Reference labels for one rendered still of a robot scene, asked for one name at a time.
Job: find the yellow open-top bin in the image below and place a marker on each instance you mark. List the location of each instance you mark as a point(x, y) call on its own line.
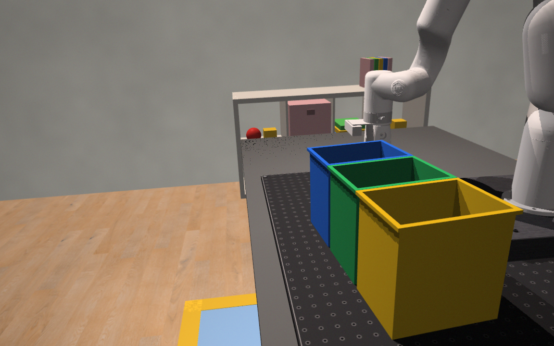
point(432, 255)

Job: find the blue bin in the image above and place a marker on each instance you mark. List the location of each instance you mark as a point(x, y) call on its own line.
point(327, 156)

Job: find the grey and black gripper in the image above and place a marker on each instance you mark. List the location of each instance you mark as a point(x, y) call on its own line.
point(373, 132)

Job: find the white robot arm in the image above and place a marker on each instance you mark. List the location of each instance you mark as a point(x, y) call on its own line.
point(533, 183)

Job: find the green open-top bin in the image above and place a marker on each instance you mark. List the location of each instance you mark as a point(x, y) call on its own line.
point(346, 180)

